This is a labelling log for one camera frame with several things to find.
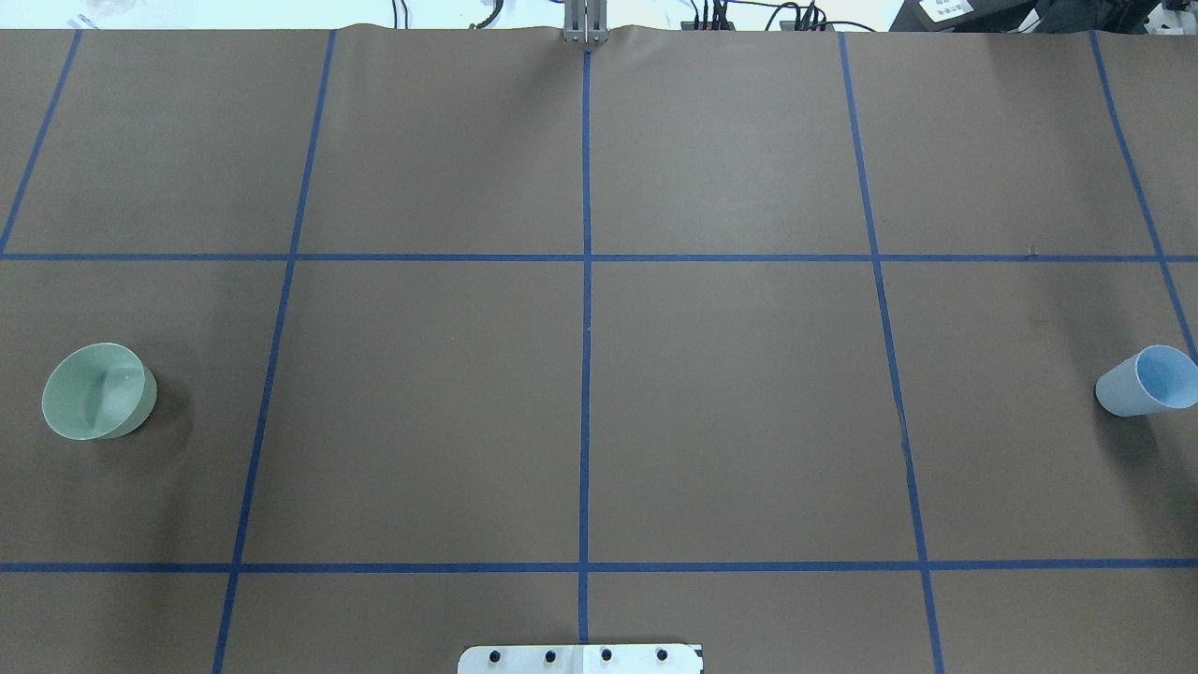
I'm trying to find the light green bowl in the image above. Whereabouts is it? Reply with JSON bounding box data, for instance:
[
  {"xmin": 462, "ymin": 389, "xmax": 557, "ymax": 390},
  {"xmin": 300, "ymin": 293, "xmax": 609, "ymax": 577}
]
[{"xmin": 41, "ymin": 344, "xmax": 158, "ymax": 441}]

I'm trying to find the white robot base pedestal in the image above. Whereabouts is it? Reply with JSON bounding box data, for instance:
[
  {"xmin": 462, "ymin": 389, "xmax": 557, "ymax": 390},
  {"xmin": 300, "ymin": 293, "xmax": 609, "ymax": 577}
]
[{"xmin": 456, "ymin": 643, "xmax": 704, "ymax": 673}]

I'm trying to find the light blue plastic cup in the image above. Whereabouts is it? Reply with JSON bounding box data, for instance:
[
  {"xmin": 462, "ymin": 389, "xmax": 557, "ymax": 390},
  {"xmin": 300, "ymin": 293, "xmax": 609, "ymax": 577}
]
[{"xmin": 1094, "ymin": 344, "xmax": 1197, "ymax": 418}]

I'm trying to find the aluminium frame post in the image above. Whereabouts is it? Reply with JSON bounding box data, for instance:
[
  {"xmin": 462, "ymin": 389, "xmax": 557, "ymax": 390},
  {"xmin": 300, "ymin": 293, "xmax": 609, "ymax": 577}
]
[{"xmin": 562, "ymin": 0, "xmax": 610, "ymax": 45}]

